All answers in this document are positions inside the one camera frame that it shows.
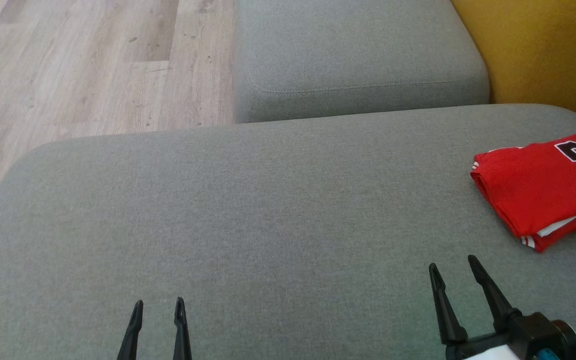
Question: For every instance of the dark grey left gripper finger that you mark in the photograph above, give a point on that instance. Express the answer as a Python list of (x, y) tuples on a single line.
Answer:
[(132, 335), (182, 335)]

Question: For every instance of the large grey sofa ottoman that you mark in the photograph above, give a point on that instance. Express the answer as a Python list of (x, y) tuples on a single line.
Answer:
[(268, 225)]

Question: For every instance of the yellow sofa back cushion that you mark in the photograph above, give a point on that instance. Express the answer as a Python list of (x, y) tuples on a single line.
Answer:
[(543, 50)]

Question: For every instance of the grey sofa seat cushion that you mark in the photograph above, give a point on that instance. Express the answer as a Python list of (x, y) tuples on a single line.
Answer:
[(358, 50)]

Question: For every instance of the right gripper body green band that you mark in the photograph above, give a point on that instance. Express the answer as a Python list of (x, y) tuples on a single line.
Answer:
[(533, 335)]

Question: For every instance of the red basketball jersey white trim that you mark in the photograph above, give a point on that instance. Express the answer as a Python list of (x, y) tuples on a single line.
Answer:
[(528, 185)]

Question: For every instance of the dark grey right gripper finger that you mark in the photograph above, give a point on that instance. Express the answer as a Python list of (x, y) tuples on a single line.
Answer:
[(493, 297), (447, 310)]

